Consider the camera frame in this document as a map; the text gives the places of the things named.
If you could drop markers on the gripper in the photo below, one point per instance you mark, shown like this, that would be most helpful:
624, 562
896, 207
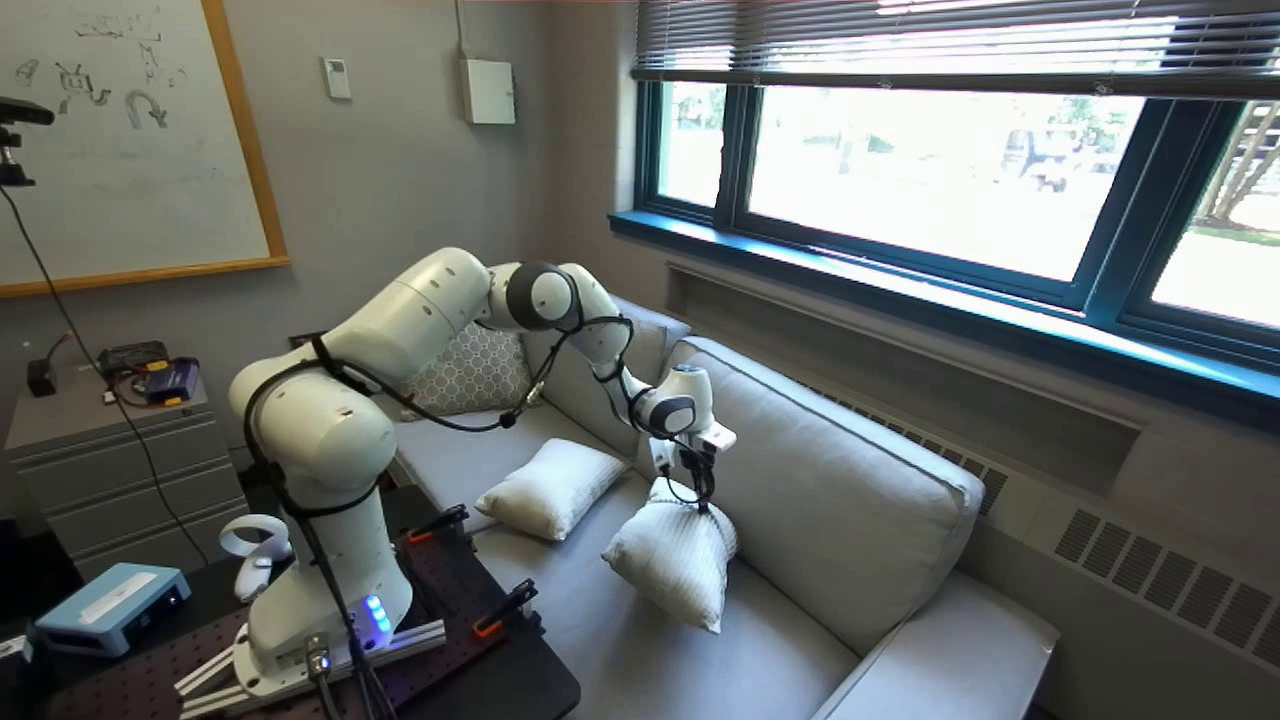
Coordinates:
697, 470

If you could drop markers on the white striped pillow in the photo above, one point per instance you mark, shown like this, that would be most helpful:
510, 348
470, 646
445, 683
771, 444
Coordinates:
672, 560
550, 488

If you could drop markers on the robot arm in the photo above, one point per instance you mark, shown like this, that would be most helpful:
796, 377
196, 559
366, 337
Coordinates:
330, 440

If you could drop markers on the grey sofa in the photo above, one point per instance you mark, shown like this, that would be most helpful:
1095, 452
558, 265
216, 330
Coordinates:
850, 500

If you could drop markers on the black and orange clamp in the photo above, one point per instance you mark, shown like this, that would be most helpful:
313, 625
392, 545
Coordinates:
505, 608
437, 524

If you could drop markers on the grey patterned pillow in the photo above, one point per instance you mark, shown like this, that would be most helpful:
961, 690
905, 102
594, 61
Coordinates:
478, 372

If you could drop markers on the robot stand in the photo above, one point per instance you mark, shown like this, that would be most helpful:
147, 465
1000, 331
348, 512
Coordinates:
480, 680

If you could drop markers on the window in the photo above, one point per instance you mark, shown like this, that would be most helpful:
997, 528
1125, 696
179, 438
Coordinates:
920, 180

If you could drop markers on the white hand controller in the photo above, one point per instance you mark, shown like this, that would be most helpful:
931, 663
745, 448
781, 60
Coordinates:
256, 565

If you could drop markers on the window blinds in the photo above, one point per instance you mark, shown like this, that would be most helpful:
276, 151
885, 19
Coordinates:
950, 45

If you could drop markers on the blue electronic device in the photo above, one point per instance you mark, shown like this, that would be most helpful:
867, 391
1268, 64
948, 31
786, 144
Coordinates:
172, 380

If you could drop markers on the white thermostat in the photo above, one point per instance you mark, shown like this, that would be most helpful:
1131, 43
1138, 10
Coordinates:
336, 78

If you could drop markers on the black electronic device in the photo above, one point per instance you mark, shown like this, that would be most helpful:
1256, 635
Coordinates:
132, 358

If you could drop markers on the grey filing cabinet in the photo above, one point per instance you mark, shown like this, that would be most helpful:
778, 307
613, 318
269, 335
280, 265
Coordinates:
110, 480

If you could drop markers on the blue and white box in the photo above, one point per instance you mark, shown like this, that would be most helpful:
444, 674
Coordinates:
105, 608

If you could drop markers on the small black device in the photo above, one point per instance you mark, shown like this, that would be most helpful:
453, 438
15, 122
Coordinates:
41, 378

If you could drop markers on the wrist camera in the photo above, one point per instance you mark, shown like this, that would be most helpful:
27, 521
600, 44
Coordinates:
661, 455

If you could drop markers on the white wall box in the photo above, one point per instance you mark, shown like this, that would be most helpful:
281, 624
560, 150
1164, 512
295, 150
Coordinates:
488, 92

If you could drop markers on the whiteboard with wooden frame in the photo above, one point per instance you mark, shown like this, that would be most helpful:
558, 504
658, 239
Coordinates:
130, 150

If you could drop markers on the camera on mount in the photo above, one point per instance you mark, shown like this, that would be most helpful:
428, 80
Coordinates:
20, 112

